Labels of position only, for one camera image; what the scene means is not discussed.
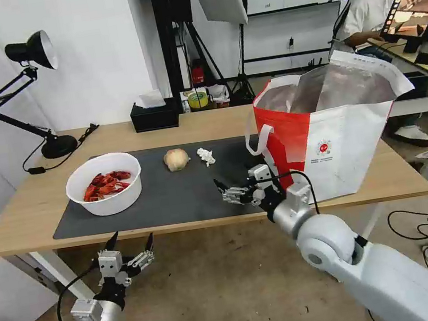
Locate black desk lamp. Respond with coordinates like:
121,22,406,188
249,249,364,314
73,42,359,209
0,27,80,167

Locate white tissue sheet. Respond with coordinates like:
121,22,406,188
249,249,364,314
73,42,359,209
137,89,167,111

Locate white red small box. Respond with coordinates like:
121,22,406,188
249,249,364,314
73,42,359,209
209,84,232,110

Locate yellow tape roll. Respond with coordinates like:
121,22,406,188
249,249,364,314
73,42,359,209
186,91,212,111

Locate wooden office desk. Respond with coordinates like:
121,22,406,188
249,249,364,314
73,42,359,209
366,28,428,93

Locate crumpled white tissue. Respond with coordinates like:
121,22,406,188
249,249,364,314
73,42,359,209
196,145,217,169

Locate dark grey table mat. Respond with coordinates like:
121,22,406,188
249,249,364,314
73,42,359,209
41,130,286,242

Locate red white takeout bag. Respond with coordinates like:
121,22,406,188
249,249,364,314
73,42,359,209
233,39,428,212

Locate red crayfish shells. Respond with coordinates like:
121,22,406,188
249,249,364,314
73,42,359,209
80,168,134,203

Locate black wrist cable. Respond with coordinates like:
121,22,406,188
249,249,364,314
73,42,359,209
49,254,112,321
270,168,320,222

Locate black metal rack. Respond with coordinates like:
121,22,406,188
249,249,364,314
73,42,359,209
150,0,204,98

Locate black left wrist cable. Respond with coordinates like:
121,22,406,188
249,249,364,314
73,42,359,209
49,254,112,321

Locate white round bowl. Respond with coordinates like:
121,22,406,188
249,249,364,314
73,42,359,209
61,149,148,222

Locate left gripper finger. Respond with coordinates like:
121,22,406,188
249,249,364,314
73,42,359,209
122,231,160,272
93,231,123,259

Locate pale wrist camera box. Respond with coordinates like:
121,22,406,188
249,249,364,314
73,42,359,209
97,249,125,276
247,163,273,185

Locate black tissue box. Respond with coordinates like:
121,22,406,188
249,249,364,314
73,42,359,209
128,97,181,134

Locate red fire extinguisher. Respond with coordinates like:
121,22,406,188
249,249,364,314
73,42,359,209
189,59,207,89

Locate beige round food scrap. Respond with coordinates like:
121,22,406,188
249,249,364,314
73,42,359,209
162,146,193,173

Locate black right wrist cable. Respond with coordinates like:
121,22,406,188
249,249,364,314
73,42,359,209
270,168,320,222

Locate person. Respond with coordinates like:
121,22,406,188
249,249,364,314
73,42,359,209
336,0,428,158

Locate black light tripod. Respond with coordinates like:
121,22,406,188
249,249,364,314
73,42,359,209
216,15,258,107

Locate black lamp power cable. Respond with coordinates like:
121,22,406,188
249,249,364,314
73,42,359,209
18,122,106,178

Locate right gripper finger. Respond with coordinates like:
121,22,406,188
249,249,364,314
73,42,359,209
213,173,254,210

